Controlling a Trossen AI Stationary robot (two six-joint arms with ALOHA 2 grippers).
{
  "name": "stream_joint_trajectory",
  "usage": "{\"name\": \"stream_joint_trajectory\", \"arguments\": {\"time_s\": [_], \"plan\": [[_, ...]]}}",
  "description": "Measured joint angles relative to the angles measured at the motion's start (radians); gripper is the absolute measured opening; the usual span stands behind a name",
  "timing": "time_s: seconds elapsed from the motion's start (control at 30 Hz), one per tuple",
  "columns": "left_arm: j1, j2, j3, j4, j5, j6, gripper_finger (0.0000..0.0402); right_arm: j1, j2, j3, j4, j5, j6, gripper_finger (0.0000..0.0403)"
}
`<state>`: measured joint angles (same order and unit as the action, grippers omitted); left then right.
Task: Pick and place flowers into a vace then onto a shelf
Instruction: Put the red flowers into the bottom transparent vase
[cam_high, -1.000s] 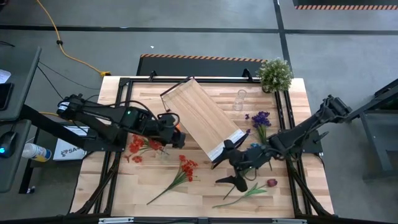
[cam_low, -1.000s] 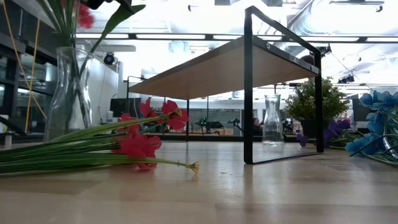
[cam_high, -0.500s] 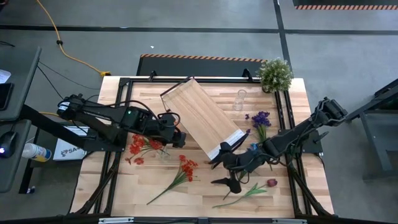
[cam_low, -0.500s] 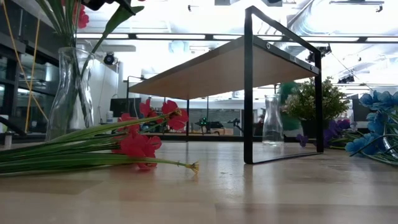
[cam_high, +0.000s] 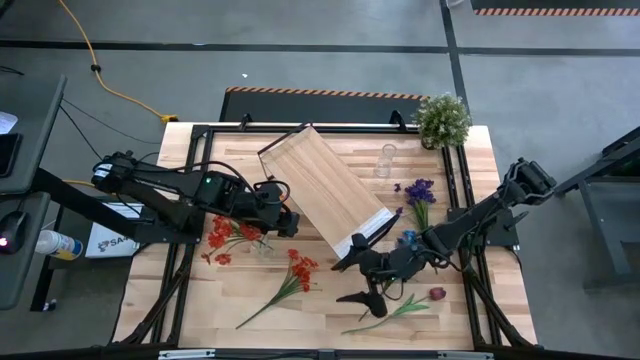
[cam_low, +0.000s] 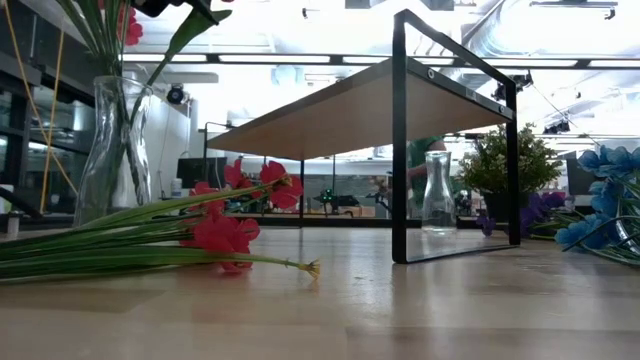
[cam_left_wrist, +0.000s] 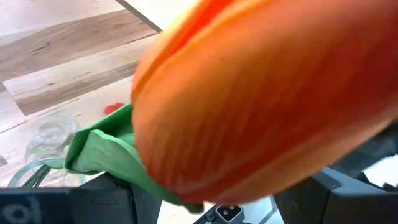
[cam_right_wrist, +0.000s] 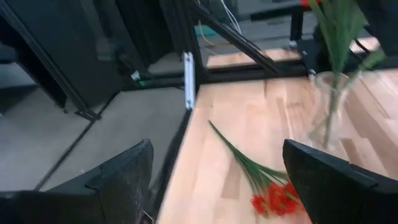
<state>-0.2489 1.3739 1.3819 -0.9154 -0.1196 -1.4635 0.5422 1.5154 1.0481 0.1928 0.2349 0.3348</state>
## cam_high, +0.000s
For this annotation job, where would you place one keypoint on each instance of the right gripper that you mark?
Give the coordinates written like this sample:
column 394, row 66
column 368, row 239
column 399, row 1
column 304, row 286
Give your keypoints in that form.
column 400, row 262

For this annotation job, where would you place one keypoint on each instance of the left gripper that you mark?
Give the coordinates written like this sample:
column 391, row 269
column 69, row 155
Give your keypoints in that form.
column 260, row 207

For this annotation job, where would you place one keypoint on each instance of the clear glass vase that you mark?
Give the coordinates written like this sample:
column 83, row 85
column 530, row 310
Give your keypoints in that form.
column 262, row 246
column 385, row 160

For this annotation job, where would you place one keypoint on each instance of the red artificial flower bunch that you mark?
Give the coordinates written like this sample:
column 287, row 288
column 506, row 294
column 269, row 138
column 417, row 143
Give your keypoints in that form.
column 222, row 232
column 300, row 267

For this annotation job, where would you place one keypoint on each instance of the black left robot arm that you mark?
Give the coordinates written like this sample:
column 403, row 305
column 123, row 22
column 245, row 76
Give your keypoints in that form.
column 165, row 187

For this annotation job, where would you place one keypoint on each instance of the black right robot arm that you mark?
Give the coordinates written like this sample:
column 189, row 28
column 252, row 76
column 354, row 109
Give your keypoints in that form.
column 480, row 220

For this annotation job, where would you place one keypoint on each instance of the blue artificial flower bunch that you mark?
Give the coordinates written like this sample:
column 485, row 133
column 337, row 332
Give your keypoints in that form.
column 407, row 237

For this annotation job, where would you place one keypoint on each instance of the dark red artificial tulip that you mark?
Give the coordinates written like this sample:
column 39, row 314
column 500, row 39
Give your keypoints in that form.
column 437, row 293

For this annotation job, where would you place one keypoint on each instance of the purple artificial flower bunch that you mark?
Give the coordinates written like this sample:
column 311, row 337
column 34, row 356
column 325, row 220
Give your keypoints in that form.
column 420, row 192

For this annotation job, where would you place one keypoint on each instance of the black hazard-striped floor mat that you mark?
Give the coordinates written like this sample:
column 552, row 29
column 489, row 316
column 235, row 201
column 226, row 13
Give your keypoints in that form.
column 555, row 6
column 320, row 107

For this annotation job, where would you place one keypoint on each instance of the potted green plant white blossoms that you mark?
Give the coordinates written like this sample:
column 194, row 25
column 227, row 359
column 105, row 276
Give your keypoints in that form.
column 442, row 120

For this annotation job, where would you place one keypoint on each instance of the white printed cardboard box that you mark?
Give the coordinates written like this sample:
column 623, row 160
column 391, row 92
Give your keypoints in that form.
column 107, row 245

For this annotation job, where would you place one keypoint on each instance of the black metal beam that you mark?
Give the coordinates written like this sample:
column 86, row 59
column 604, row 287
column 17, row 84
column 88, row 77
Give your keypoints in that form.
column 75, row 197

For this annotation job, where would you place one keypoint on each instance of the white spray can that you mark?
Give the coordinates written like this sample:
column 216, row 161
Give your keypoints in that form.
column 57, row 244

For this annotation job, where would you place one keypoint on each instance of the grey metal stand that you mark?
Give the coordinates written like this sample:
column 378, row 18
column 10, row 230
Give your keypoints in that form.
column 605, row 220

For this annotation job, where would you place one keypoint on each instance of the black computer mouse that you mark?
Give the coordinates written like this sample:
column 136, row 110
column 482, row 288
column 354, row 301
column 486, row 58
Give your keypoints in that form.
column 12, row 232

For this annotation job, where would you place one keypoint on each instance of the grey desk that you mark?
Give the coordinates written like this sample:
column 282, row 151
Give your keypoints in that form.
column 30, row 125

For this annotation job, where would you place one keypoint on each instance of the black smartphone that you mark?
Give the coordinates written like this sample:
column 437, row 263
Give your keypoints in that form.
column 9, row 155

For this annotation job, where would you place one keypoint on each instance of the white paper sheet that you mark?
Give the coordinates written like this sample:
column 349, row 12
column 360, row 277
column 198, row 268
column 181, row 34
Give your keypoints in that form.
column 6, row 122

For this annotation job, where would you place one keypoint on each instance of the wooden shelf black metal frame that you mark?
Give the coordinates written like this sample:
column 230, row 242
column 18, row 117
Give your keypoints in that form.
column 325, row 185

